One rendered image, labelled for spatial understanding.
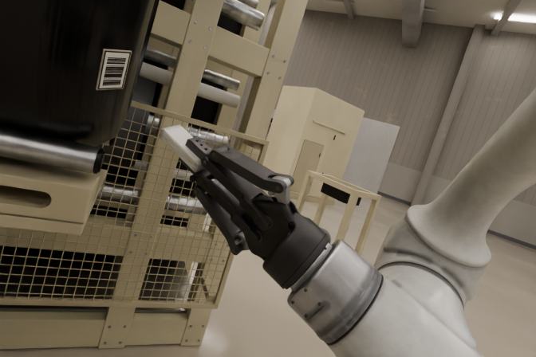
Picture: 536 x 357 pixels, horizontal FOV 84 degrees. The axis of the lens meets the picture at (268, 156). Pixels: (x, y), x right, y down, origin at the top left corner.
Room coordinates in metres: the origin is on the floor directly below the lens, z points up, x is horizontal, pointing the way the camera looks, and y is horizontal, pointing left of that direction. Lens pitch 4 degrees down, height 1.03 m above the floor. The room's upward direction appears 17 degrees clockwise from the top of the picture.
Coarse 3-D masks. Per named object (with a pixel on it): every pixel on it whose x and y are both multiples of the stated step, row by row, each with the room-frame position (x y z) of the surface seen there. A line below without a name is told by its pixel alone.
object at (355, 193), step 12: (324, 180) 2.59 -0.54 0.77; (336, 180) 2.87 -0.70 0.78; (300, 192) 2.78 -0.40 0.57; (324, 192) 2.65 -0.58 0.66; (336, 192) 2.55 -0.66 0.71; (348, 192) 2.36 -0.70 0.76; (360, 192) 2.33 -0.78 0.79; (300, 204) 2.75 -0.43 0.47; (324, 204) 2.94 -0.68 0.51; (348, 204) 2.33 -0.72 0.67; (372, 204) 2.50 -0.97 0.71; (348, 216) 2.30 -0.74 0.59; (372, 216) 2.49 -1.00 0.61; (324, 228) 2.69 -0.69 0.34; (348, 228) 2.51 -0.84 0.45; (336, 240) 2.33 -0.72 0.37; (360, 240) 2.50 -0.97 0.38; (360, 252) 2.49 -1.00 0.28
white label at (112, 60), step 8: (104, 56) 0.39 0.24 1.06; (112, 56) 0.39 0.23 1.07; (120, 56) 0.40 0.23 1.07; (128, 56) 0.41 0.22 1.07; (104, 64) 0.39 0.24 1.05; (112, 64) 0.40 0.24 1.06; (120, 64) 0.41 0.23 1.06; (128, 64) 0.42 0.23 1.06; (104, 72) 0.40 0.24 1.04; (112, 72) 0.41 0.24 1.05; (120, 72) 0.42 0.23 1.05; (104, 80) 0.41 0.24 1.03; (112, 80) 0.42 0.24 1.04; (120, 80) 0.43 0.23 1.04; (96, 88) 0.40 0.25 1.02; (104, 88) 0.41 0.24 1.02; (112, 88) 0.42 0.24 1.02; (120, 88) 0.44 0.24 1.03
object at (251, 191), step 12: (216, 168) 0.34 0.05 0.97; (228, 180) 0.33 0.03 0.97; (240, 180) 0.34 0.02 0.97; (240, 192) 0.32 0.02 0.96; (252, 192) 0.33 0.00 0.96; (264, 192) 0.34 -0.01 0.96; (240, 204) 0.32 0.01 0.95; (252, 204) 0.32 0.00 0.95; (252, 216) 0.32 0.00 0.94; (264, 216) 0.31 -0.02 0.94; (264, 228) 0.31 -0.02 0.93
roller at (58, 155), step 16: (0, 128) 0.43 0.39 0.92; (0, 144) 0.42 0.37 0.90; (16, 144) 0.43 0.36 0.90; (32, 144) 0.43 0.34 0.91; (48, 144) 0.44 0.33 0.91; (64, 144) 0.46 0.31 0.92; (80, 144) 0.47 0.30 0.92; (32, 160) 0.44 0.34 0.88; (48, 160) 0.45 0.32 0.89; (64, 160) 0.45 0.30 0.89; (80, 160) 0.46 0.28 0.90; (96, 160) 0.47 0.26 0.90
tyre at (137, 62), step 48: (0, 0) 0.33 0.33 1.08; (48, 0) 0.34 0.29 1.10; (96, 0) 0.36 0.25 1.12; (144, 0) 0.40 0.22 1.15; (0, 48) 0.35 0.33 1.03; (48, 48) 0.36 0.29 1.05; (96, 48) 0.38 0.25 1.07; (144, 48) 0.80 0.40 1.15; (0, 96) 0.38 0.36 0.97; (48, 96) 0.39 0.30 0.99; (96, 96) 0.42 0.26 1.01; (96, 144) 0.54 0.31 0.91
